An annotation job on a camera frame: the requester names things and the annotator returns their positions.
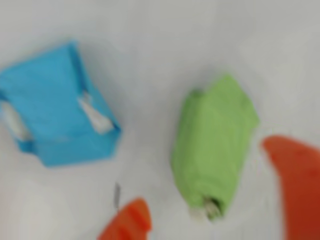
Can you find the blue paper-wrapped rubbish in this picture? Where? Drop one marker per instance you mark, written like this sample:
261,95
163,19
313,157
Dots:
55,112

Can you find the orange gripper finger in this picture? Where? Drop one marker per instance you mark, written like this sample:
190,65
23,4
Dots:
297,190
130,222

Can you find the green paper-wrapped rubbish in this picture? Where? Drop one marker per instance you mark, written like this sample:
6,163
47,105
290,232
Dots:
212,142

